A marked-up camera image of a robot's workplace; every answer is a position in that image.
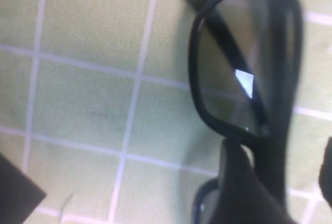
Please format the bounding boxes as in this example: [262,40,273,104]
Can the green white-grid tablecloth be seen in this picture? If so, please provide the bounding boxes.
[0,0,332,224]

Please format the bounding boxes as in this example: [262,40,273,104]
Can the black frame glasses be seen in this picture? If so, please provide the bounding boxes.
[175,0,305,224]

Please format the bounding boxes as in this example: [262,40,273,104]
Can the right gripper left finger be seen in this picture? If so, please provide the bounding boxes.
[214,140,297,224]

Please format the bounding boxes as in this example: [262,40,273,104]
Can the black glasses case printed sides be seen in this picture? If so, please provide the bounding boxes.
[0,152,48,224]

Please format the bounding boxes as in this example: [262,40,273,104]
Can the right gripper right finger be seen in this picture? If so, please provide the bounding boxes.
[318,136,332,204]

